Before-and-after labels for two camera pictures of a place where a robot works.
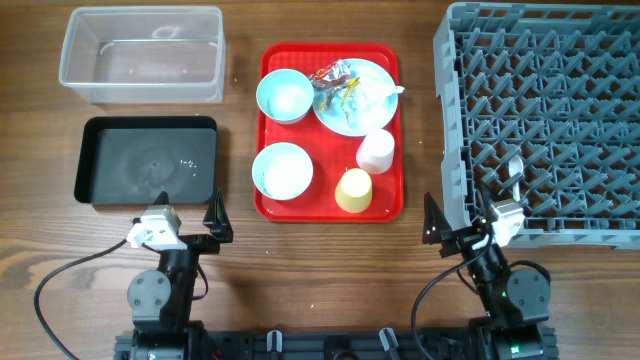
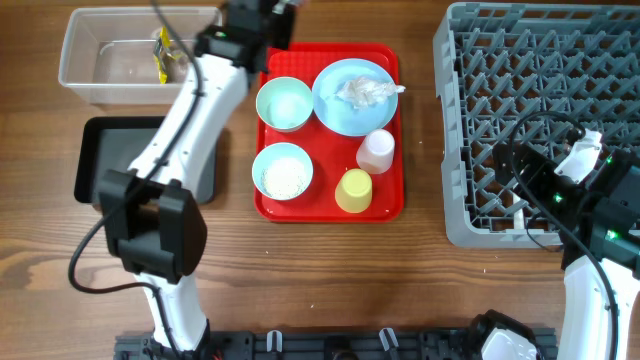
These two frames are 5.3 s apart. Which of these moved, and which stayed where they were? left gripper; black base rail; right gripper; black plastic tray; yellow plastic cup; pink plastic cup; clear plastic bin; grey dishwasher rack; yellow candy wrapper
Moved: left gripper; yellow candy wrapper; right gripper
Stayed: clear plastic bin; pink plastic cup; black plastic tray; yellow plastic cup; grey dishwasher rack; black base rail
